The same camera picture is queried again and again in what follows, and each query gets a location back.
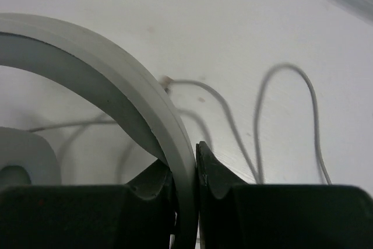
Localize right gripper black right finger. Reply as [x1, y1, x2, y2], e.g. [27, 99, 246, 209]
[196, 142, 372, 248]

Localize white grey headphones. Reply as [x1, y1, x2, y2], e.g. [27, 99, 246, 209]
[1, 13, 198, 248]

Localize grey headphone cable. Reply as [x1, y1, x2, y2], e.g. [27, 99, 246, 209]
[29, 62, 333, 185]

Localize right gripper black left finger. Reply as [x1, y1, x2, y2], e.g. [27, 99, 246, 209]
[1, 161, 175, 248]

